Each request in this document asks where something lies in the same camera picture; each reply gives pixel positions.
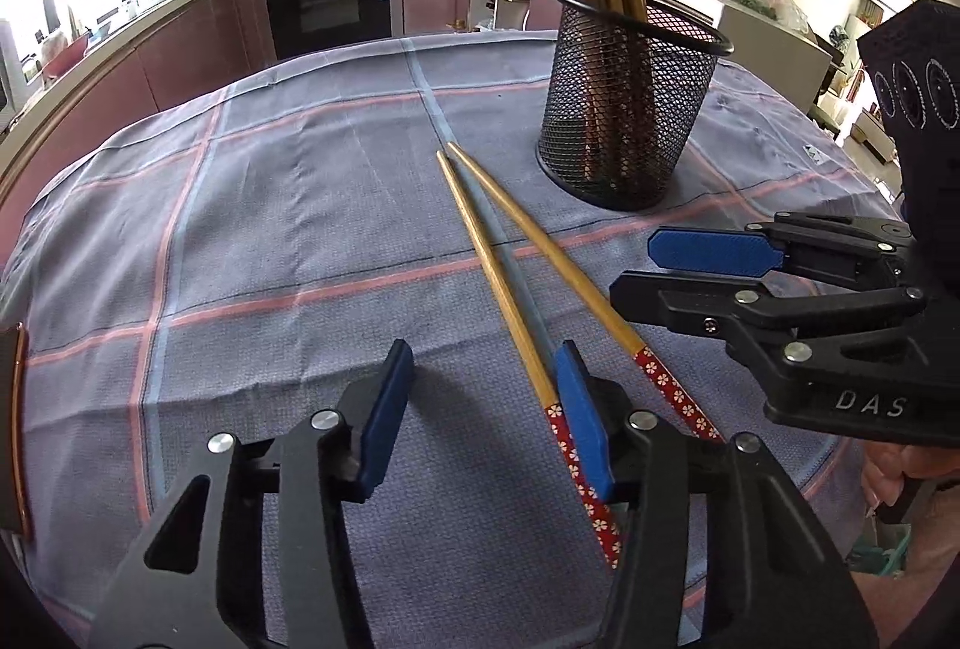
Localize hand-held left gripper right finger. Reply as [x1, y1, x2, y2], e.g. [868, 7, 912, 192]
[551, 340, 878, 649]

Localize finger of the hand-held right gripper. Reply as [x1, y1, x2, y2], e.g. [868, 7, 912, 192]
[609, 270, 928, 351]
[647, 212, 917, 287]

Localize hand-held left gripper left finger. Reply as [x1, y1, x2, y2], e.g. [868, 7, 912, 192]
[86, 338, 415, 649]

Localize black mesh utensil holder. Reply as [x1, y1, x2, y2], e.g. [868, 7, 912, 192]
[535, 0, 736, 212]

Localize red floral handle chopstick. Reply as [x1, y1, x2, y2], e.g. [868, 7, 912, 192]
[447, 141, 727, 446]
[436, 150, 625, 569]

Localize person's right forearm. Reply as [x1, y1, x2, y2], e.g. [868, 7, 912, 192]
[851, 506, 960, 649]

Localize person's right hand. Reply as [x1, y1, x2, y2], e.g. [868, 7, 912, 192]
[859, 443, 960, 513]

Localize grey plaid tablecloth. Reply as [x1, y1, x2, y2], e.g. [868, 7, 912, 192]
[0, 30, 912, 642]

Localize dark copper-edged panel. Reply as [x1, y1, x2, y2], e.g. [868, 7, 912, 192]
[0, 325, 31, 539]

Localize pink kitchen cabinets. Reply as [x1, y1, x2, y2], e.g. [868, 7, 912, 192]
[0, 0, 571, 230]

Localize black built-in oven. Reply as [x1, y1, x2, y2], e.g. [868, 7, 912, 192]
[261, 0, 395, 59]

